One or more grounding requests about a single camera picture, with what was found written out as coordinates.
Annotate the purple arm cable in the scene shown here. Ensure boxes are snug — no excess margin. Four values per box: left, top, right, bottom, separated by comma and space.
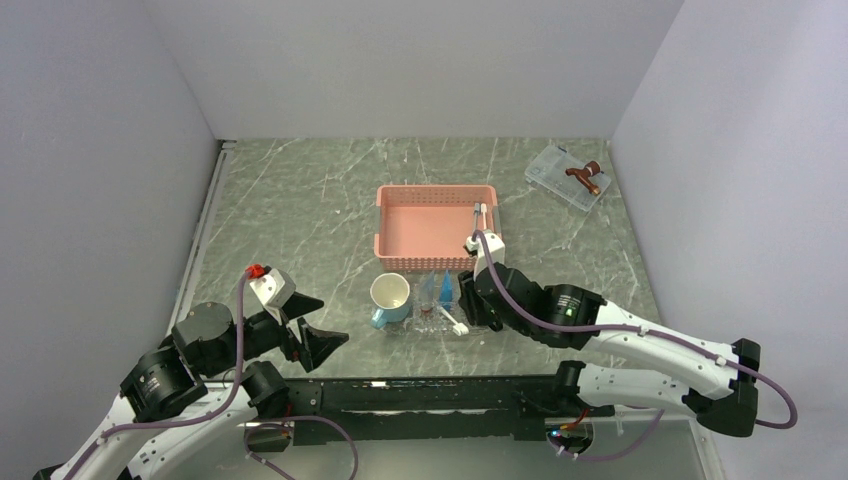
471, 229, 799, 464
62, 268, 359, 480

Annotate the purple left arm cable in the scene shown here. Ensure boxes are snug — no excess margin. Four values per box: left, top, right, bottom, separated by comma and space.
62, 268, 359, 480

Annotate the clear plastic organizer box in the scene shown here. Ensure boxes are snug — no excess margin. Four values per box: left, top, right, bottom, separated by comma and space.
524, 145, 612, 212

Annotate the blue toothpaste tube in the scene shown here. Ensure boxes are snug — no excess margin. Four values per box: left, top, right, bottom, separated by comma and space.
438, 270, 454, 311

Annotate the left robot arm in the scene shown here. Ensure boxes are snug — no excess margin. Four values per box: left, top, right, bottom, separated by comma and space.
34, 292, 349, 479

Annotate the brown copper faucet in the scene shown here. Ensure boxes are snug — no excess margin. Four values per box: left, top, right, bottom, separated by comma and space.
565, 161, 601, 196

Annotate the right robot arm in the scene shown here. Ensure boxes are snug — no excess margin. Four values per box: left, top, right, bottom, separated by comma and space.
457, 263, 760, 438

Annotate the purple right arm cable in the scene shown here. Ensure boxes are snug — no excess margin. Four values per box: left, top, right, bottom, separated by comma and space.
471, 229, 799, 464

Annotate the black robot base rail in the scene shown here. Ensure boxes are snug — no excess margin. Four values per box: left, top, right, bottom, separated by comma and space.
221, 374, 617, 452

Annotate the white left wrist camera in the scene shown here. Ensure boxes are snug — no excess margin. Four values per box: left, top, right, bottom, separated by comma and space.
246, 264, 296, 325

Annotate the light blue mug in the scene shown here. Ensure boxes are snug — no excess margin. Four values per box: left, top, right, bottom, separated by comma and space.
369, 273, 411, 329

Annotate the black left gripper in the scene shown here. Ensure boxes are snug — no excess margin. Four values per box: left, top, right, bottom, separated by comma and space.
204, 290, 349, 375

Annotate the clear textured plastic tray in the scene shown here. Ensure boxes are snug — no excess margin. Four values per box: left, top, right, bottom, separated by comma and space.
382, 272, 490, 337

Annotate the pink plastic perforated basket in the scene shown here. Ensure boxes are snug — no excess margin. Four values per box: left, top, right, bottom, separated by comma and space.
374, 185, 502, 272

